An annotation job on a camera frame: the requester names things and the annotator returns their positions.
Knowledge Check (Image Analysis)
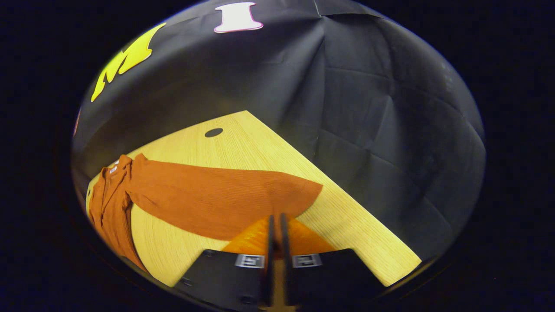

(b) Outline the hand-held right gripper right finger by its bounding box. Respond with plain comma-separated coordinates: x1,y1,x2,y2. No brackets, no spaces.
280,213,386,306

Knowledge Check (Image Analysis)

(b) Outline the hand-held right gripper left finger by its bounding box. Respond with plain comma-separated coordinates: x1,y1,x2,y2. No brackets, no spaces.
173,214,276,309

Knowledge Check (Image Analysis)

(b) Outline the orange button shirt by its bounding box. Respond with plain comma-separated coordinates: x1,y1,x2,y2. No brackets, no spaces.
87,153,323,273

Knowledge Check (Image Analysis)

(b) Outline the black backdrop cloth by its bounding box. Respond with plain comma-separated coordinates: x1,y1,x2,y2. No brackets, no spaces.
72,0,486,260

